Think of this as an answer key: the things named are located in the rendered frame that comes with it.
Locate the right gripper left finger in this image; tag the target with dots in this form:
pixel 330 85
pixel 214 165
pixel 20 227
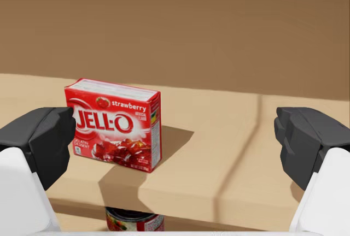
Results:
pixel 30 159

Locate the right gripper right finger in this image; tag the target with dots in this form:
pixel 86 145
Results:
pixel 317 154

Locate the red and white can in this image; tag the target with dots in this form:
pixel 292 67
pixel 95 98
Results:
pixel 134 221

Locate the red carton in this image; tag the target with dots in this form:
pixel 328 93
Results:
pixel 115 129

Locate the pale wooden shelf unit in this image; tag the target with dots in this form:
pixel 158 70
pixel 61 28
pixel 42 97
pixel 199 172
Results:
pixel 191 42

